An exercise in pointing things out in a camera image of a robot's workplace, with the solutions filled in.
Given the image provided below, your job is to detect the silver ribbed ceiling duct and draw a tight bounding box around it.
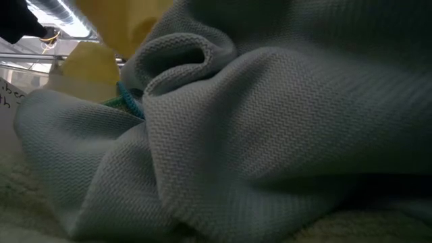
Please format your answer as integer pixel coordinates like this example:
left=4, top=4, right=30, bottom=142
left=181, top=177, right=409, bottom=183
left=26, top=0, right=101, bottom=41

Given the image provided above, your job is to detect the long white light bar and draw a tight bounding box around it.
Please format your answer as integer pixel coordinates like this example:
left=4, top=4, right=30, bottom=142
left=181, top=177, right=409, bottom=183
left=0, top=52, right=128, bottom=65

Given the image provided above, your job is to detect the yellow looped ceiling cable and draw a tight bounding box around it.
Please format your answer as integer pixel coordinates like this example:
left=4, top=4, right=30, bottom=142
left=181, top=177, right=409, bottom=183
left=39, top=26, right=62, bottom=55

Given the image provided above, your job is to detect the green table mat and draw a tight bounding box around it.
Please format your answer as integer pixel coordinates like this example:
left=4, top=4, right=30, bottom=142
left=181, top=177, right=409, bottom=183
left=101, top=95, right=136, bottom=114

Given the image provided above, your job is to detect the pale blue waffle towel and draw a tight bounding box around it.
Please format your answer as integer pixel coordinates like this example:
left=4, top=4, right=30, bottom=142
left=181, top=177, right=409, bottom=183
left=13, top=0, right=432, bottom=243

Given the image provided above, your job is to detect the yellow microfiber towel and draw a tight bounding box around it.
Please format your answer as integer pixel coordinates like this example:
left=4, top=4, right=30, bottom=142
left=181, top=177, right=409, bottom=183
left=73, top=0, right=173, bottom=59
left=59, top=40, right=122, bottom=86

